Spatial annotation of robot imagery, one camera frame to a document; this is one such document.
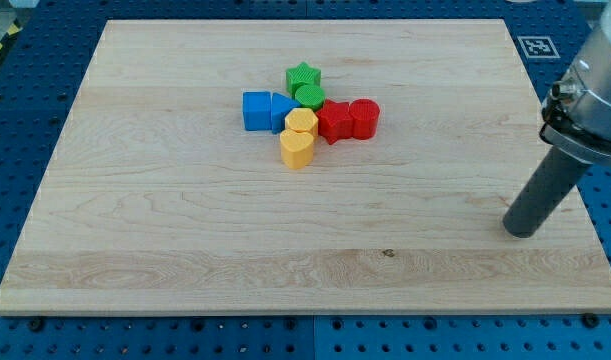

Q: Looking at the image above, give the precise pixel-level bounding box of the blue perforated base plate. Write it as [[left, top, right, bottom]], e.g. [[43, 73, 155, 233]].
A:
[[0, 1, 611, 359]]

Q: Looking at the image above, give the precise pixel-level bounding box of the green star block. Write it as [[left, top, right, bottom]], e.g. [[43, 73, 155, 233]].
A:
[[285, 62, 322, 96]]

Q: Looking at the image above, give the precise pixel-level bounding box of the yellow heart block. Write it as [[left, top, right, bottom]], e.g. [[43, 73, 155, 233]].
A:
[[279, 129, 315, 170]]

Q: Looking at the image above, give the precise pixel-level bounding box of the red cylinder block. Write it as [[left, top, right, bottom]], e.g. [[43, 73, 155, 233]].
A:
[[349, 99, 380, 140]]

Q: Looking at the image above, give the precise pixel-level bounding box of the blue triangle block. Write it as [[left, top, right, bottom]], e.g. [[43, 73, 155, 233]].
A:
[[270, 93, 301, 134]]

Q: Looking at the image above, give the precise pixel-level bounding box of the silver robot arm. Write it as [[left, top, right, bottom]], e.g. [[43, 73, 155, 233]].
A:
[[540, 1, 611, 167]]

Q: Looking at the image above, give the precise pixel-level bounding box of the red star block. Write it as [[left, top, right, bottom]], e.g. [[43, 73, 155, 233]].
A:
[[316, 99, 354, 145]]

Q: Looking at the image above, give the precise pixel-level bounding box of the white fiducial marker tag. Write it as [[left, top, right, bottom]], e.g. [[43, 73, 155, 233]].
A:
[[517, 35, 560, 59]]

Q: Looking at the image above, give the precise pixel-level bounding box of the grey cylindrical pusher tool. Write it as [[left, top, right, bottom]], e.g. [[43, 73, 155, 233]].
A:
[[502, 147, 590, 238]]

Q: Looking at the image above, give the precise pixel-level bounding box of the light wooden board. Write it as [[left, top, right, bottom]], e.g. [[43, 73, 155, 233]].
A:
[[0, 19, 611, 316]]

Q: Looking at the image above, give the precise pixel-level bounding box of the green cylinder block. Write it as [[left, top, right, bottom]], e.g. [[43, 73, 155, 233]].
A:
[[294, 84, 326, 112]]

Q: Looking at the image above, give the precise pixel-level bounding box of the yellow hexagon block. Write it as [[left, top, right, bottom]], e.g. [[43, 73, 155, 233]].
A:
[[285, 108, 319, 138]]

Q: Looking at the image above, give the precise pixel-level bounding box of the blue cube block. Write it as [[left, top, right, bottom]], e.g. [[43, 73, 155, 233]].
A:
[[242, 91, 271, 131]]

